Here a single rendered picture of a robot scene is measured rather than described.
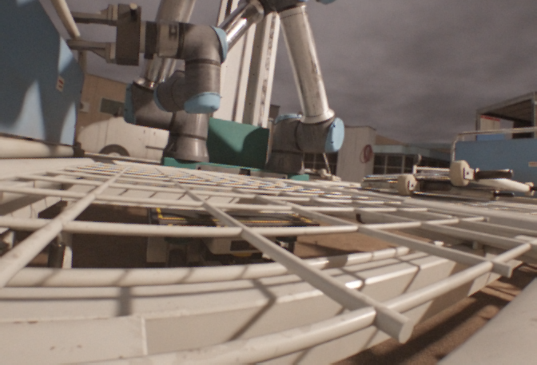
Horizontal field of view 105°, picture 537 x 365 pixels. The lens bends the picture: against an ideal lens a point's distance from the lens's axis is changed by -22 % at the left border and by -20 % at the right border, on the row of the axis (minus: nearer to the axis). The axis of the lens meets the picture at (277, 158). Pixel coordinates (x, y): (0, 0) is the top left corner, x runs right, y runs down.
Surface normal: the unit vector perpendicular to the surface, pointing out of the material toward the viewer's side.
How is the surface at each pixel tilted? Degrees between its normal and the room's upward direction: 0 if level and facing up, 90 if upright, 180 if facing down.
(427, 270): 90
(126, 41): 90
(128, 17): 90
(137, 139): 89
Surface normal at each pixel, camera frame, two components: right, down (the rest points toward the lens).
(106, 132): 0.58, 0.01
